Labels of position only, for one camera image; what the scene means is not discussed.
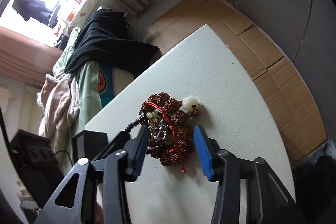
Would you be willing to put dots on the black blanket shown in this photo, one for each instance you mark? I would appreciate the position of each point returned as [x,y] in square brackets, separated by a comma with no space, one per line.
[105,37]

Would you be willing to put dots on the flattened cardboard sheets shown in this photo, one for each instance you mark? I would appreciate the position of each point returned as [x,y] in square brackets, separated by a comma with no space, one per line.
[252,56]

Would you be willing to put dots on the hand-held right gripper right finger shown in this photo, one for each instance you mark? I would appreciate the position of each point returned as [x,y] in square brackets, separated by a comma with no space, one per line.
[203,155]

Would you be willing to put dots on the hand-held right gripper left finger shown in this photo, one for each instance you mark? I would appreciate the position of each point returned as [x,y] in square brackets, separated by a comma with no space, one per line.
[138,153]

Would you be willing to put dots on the black box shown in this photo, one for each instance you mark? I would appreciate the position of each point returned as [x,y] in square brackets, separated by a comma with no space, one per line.
[89,142]

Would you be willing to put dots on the black power strip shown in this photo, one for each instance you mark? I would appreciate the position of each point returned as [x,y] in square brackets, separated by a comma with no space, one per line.
[31,153]

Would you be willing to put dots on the blue orange printed pillow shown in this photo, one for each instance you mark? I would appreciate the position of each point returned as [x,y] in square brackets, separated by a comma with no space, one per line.
[105,85]

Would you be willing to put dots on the pink fleece blanket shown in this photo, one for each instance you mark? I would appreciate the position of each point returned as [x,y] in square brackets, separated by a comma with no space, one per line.
[59,106]

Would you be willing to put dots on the light green bed sheet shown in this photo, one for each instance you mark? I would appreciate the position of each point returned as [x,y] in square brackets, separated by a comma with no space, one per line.
[84,82]

